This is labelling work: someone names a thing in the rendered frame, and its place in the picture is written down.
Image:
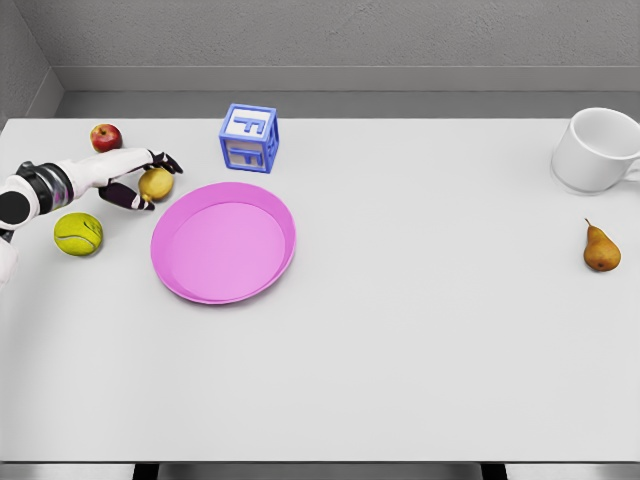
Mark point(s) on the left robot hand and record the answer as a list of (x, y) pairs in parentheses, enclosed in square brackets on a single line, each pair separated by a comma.
[(119, 167)]

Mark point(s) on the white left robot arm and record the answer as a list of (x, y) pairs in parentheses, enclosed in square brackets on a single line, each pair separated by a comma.
[(40, 187)]

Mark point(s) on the yellow lemon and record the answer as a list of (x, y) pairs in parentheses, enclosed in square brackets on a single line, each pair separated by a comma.
[(156, 183)]

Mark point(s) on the blue letter F block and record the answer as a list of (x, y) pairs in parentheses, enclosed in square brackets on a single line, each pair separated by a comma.
[(248, 139)]

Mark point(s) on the yellow-green tennis ball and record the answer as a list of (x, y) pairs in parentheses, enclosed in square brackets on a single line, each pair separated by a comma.
[(78, 234)]

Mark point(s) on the brown pear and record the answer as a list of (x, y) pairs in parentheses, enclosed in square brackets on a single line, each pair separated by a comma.
[(601, 251)]

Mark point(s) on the pink round plate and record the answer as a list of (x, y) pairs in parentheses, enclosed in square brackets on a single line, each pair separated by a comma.
[(222, 243)]

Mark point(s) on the red apple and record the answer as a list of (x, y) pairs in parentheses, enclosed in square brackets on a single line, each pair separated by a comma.
[(105, 137)]

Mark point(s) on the white mug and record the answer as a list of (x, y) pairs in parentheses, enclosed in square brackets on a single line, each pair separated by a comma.
[(595, 150)]

